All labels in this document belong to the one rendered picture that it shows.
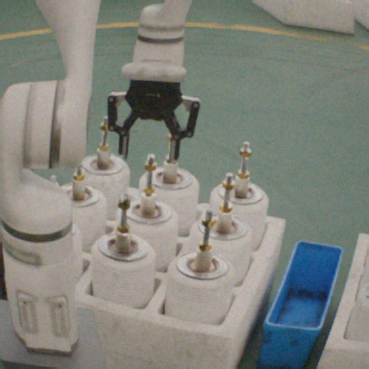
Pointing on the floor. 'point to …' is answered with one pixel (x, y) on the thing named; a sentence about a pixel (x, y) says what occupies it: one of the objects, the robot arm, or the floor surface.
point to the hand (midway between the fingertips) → (148, 151)
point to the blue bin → (300, 306)
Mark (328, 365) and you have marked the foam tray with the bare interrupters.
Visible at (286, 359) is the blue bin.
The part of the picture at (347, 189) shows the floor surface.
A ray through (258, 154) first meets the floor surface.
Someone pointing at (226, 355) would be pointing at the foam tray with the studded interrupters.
